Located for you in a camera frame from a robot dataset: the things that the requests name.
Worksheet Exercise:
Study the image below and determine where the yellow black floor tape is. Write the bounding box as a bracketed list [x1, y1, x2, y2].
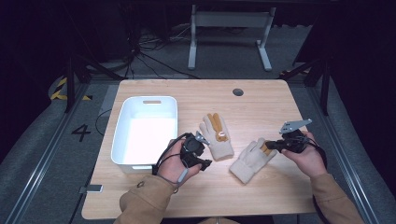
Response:
[49, 77, 93, 102]

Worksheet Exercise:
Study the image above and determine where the beige fuzzy glove bear patch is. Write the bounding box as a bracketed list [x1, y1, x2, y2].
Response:
[198, 112, 235, 162]
[229, 137, 277, 185]

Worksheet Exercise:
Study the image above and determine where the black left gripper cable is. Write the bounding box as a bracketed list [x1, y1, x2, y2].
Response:
[151, 133, 191, 176]

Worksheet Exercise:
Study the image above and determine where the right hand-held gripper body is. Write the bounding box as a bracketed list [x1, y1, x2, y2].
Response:
[278, 119, 313, 154]

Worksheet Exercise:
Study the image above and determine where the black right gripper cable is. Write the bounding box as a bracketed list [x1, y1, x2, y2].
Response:
[306, 136, 329, 171]

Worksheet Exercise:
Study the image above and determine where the white metal desk frame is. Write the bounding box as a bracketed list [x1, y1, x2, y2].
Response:
[187, 4, 277, 72]

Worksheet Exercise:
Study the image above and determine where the person's left hand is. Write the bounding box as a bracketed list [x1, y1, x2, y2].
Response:
[157, 139, 204, 188]

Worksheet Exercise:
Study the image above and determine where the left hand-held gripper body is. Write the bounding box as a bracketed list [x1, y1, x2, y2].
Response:
[180, 131, 211, 168]

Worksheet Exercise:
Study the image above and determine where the white plastic bin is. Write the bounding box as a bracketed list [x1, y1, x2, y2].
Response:
[110, 95, 178, 175]

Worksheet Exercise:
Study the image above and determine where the black floor cables bundle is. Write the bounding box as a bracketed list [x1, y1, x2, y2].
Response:
[123, 26, 201, 80]

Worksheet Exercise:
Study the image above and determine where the person's right hand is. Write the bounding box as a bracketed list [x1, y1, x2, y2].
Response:
[281, 131, 328, 179]

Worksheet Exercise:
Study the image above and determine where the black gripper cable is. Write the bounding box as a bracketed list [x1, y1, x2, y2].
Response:
[151, 133, 191, 176]
[306, 136, 329, 171]

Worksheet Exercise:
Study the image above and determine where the grey wrist strap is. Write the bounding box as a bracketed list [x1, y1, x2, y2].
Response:
[157, 167, 190, 191]

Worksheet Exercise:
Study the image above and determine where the small white table clamp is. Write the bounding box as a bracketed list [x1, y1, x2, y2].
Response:
[78, 184, 105, 195]

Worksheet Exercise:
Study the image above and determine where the thin black floor cable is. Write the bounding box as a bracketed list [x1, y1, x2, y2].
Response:
[94, 108, 113, 137]

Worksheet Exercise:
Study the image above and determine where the grey metal floor rail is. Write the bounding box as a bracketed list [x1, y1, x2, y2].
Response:
[305, 86, 380, 224]
[4, 83, 91, 224]

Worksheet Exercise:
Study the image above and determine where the black metal stand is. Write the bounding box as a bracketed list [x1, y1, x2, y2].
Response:
[63, 55, 126, 114]
[279, 56, 332, 117]

